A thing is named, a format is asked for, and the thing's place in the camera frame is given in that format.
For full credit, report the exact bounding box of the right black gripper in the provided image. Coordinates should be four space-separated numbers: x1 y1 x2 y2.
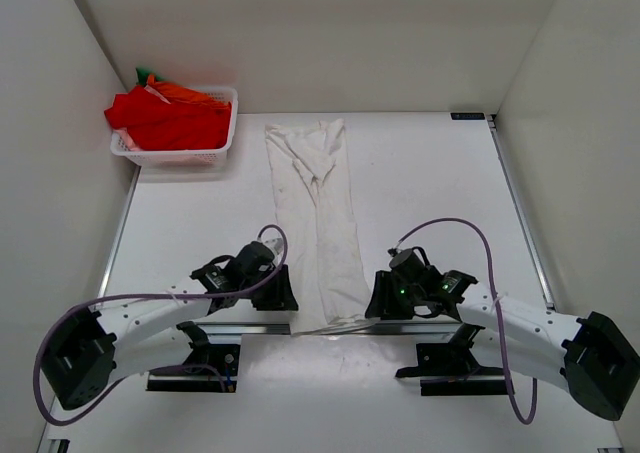
366 271 424 321

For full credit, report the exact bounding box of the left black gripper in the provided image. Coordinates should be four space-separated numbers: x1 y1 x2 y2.
244 261 299 310

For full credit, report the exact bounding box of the white t shirt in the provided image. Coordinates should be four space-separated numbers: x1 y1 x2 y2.
265 119 371 335

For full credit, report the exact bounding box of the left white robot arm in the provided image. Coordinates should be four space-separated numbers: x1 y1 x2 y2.
33 255 298 415

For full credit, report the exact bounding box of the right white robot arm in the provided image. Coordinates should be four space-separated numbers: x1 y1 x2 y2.
365 266 639 421

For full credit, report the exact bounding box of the white plastic laundry basket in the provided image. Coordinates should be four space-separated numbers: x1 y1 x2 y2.
110 85 238 167

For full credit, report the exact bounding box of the black label on table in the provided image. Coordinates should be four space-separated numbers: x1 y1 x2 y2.
450 112 485 121

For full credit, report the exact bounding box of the red t shirt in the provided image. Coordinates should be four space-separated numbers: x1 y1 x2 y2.
104 86 232 152

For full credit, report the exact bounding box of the pink cloth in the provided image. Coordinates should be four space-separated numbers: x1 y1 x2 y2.
115 128 140 151

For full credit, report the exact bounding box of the orange t shirt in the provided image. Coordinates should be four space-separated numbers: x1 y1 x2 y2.
146 74 226 108

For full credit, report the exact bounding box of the green cloth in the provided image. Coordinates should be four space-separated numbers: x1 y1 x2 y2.
136 67 154 86

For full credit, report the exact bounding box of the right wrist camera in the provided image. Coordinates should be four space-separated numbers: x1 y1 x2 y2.
389 246 439 283

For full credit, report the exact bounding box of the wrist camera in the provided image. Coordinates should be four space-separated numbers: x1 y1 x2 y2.
234 239 284 281
389 246 439 283

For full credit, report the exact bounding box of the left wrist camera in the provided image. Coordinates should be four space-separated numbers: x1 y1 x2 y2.
234 239 284 281

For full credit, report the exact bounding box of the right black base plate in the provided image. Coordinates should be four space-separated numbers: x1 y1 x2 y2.
395 343 507 397

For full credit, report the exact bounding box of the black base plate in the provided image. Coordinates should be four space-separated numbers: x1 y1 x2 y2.
395 343 507 397
146 336 241 394

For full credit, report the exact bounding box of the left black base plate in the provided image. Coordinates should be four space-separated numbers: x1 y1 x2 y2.
146 336 241 394

